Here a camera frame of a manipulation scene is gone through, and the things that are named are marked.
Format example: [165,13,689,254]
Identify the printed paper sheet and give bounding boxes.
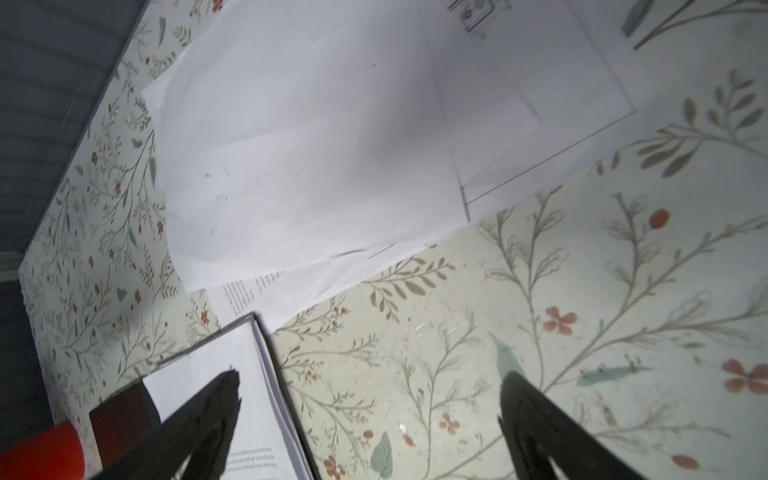
[206,239,436,333]
[143,314,317,479]

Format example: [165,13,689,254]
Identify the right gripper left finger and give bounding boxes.
[89,370,240,479]

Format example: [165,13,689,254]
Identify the paper sheet with technical drawing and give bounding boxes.
[441,1,654,223]

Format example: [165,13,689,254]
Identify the white paper sheet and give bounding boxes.
[140,0,541,294]

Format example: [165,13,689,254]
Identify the orange black file folder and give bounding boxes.
[90,313,320,479]

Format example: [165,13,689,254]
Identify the red pencil cup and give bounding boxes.
[1,421,85,480]

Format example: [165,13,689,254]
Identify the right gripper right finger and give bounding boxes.
[498,372,642,479]

